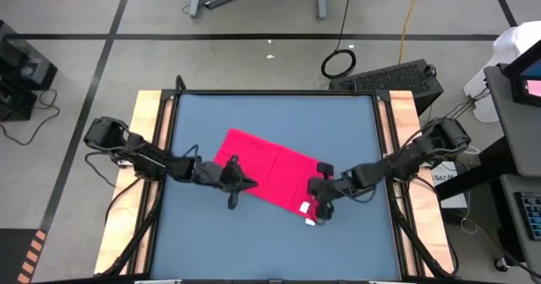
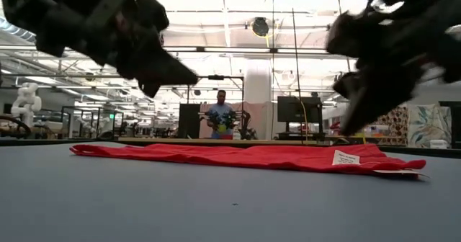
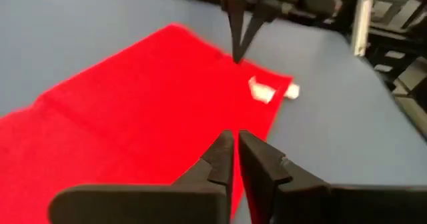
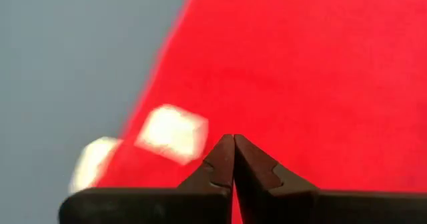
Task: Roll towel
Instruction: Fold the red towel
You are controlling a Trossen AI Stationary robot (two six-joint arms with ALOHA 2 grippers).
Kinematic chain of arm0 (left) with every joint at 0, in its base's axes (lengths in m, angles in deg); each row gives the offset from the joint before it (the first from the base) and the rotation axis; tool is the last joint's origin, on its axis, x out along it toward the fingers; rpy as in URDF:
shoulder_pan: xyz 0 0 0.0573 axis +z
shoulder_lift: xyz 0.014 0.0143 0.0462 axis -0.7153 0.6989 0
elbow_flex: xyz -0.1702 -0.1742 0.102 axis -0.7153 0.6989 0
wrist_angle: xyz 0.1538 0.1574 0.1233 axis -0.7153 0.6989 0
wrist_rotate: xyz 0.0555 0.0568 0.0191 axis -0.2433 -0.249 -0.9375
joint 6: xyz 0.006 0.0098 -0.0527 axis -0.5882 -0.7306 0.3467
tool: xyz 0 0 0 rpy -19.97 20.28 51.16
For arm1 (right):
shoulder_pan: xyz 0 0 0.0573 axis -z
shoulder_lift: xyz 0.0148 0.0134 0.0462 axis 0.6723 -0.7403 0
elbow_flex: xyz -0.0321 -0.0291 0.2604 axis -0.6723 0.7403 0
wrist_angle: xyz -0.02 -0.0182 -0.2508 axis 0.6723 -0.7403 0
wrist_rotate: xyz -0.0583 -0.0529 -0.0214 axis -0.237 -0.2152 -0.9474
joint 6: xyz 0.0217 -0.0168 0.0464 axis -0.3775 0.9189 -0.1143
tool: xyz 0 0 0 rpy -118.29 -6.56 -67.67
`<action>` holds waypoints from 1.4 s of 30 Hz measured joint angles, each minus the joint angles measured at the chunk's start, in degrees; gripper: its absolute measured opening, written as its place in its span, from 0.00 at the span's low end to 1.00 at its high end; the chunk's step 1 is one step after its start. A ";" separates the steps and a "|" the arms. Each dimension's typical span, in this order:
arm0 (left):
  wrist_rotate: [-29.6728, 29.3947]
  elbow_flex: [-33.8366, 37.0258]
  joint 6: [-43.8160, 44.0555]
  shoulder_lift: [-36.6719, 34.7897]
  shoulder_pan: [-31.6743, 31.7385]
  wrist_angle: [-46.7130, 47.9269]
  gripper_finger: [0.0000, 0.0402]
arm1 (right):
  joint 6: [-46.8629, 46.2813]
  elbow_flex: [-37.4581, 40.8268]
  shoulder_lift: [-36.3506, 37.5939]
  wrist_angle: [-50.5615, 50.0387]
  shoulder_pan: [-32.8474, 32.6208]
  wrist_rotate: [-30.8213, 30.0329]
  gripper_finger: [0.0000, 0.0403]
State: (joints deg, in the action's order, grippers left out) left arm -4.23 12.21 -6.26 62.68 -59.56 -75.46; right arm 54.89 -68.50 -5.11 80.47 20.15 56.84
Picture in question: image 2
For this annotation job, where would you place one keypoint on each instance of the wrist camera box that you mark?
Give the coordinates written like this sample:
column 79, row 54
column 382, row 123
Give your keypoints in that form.
column 153, row 13
column 353, row 36

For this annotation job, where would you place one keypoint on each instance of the brown floral patterned cloth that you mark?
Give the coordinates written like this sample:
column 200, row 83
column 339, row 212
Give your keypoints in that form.
column 396, row 126

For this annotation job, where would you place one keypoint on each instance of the black framed enclosure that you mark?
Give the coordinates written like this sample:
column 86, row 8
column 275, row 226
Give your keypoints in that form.
column 79, row 107

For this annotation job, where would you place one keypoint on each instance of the black background robot arm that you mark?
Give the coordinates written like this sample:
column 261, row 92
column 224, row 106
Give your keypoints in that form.
column 248, row 126

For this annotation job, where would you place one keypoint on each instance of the light wooden bench top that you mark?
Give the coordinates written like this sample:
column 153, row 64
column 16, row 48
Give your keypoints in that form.
column 162, row 140

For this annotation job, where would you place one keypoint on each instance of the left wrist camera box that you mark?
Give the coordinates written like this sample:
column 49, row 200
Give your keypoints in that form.
column 153, row 13

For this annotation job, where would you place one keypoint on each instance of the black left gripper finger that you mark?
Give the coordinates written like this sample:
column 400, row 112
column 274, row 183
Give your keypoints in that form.
column 149, row 89
column 165, row 69

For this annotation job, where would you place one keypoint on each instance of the black upright panel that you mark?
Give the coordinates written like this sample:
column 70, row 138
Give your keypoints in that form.
column 189, row 121

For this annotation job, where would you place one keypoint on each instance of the white robot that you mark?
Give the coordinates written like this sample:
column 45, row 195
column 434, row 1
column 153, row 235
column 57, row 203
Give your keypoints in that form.
column 27, row 101

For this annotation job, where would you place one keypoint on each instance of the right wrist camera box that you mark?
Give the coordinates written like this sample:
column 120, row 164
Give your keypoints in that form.
column 353, row 36

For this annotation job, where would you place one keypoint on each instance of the red cloth towel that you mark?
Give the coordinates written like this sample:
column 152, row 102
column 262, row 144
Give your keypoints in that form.
column 234, row 157

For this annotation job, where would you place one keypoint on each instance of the white plastic tub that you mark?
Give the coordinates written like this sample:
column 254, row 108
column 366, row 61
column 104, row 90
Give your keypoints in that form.
column 438, row 144

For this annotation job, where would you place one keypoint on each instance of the white leaf patterned cloth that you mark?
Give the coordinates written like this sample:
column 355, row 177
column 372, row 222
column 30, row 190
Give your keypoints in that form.
column 428, row 126

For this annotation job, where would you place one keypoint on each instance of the white building column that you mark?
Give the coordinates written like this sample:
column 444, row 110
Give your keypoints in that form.
column 257, row 80

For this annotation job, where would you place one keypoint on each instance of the long ceiling light strip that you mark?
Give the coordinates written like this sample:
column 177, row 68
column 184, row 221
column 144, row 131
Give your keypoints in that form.
column 234, row 49

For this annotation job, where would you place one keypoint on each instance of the black monitor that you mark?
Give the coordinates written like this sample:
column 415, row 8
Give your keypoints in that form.
column 299, row 108

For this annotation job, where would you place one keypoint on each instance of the silver ventilation duct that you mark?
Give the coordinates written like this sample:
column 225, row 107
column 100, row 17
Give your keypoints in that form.
column 14, row 31

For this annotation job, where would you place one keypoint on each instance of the person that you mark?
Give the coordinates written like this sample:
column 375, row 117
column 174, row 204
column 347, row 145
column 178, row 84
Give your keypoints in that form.
column 220, row 110

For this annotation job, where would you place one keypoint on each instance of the beige cloth backdrop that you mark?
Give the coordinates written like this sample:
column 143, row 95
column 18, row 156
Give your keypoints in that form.
column 259, row 116

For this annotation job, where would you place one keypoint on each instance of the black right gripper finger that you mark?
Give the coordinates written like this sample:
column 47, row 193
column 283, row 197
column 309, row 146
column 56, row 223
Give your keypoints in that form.
column 381, row 90
column 345, row 85

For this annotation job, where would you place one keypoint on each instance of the black gantry frame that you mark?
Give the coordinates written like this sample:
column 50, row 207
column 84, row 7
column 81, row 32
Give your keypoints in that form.
column 216, row 77

